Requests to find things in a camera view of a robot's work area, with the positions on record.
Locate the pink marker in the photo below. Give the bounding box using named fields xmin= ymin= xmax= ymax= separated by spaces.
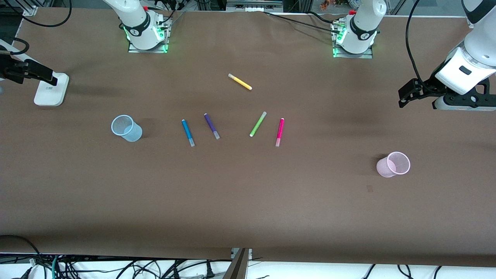
xmin=275 ymin=118 xmax=285 ymax=147

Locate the blue marker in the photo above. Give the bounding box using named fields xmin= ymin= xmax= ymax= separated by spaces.
xmin=181 ymin=119 xmax=195 ymax=147

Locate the translucent pink plastic cup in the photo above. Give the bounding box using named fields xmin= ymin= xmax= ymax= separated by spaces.
xmin=376 ymin=152 xmax=411 ymax=178

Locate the translucent blue plastic cup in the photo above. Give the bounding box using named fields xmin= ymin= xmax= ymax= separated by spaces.
xmin=111 ymin=115 xmax=143 ymax=142

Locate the green marker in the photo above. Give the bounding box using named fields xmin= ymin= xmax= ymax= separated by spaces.
xmin=249 ymin=111 xmax=267 ymax=137

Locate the purple marker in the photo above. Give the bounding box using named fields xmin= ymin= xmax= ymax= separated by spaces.
xmin=204 ymin=113 xmax=220 ymax=140

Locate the yellow marker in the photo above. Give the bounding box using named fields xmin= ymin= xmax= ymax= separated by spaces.
xmin=228 ymin=73 xmax=253 ymax=91

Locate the brown paper table cover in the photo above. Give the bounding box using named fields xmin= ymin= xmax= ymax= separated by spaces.
xmin=0 ymin=8 xmax=496 ymax=268

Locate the wooden table leg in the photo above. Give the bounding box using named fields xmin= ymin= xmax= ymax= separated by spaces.
xmin=223 ymin=248 xmax=249 ymax=279

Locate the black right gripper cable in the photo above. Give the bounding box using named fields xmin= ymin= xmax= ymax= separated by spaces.
xmin=0 ymin=37 xmax=30 ymax=55

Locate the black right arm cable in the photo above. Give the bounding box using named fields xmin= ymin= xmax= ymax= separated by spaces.
xmin=0 ymin=0 xmax=72 ymax=28

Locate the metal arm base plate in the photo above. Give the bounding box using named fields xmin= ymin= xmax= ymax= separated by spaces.
xmin=331 ymin=21 xmax=374 ymax=59
xmin=128 ymin=15 xmax=171 ymax=53

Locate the short black cable at base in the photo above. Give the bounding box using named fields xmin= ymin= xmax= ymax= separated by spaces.
xmin=308 ymin=11 xmax=336 ymax=24

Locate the black cable across table cover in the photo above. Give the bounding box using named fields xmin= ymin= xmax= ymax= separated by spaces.
xmin=263 ymin=11 xmax=339 ymax=33

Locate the black floor cable loop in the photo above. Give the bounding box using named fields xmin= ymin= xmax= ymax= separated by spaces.
xmin=0 ymin=234 xmax=41 ymax=268

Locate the aluminium frame rail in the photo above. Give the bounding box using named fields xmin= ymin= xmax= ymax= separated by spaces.
xmin=226 ymin=0 xmax=284 ymax=12

